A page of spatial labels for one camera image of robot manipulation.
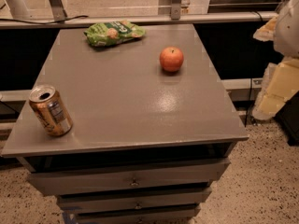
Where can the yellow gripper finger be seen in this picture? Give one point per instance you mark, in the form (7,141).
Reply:
(280,83)
(267,31)

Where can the orange soda can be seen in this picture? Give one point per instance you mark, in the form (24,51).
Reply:
(49,108)

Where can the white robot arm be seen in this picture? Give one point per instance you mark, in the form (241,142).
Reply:
(286,37)

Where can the red apple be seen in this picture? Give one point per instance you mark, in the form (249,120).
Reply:
(171,59)

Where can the grey drawer cabinet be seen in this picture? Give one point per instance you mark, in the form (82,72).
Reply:
(126,109)

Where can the green chip bag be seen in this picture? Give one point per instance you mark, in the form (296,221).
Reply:
(106,34)

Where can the bottom grey drawer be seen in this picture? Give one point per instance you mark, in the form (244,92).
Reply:
(141,216)

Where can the grey drawer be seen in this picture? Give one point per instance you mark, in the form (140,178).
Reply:
(129,177)
(136,200)
(141,216)

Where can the middle grey drawer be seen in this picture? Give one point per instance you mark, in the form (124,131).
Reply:
(136,200)

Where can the top grey drawer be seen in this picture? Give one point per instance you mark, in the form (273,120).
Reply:
(129,177)

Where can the white pipe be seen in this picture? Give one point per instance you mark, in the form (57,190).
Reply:
(18,9)

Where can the grey metal bracket centre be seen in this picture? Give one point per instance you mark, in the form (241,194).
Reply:
(175,9)

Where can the grey metal bracket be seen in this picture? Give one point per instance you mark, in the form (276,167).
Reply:
(57,8)
(175,9)

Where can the grey metal bracket left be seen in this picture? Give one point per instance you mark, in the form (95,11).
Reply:
(57,8)

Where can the grey metal rail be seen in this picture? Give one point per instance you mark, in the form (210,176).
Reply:
(82,21)

